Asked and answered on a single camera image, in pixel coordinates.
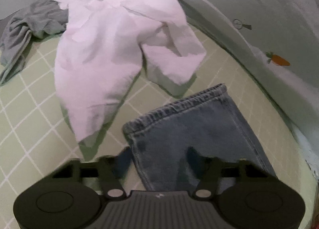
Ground blue denim jeans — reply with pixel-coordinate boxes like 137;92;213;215
122;84;274;191

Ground white shirt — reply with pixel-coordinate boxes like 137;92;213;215
54;0;206;147

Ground light blue carrot-print sheet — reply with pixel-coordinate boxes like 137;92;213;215
179;0;318;173

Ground grey t-shirt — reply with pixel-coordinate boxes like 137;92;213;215
1;0;68;85

